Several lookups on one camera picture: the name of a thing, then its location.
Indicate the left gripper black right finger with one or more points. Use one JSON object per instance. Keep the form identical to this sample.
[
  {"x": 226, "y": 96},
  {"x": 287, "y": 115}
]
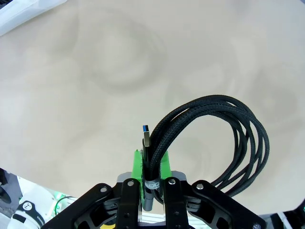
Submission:
[{"x": 174, "y": 202}]

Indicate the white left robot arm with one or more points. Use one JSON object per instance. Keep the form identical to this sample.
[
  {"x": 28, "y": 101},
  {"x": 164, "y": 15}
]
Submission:
[{"x": 31, "y": 190}]

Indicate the clear plastic storage box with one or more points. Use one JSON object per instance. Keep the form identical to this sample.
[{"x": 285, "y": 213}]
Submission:
[{"x": 14, "y": 16}]

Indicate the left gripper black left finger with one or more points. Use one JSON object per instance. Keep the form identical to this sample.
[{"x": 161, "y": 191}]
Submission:
[{"x": 128, "y": 202}]

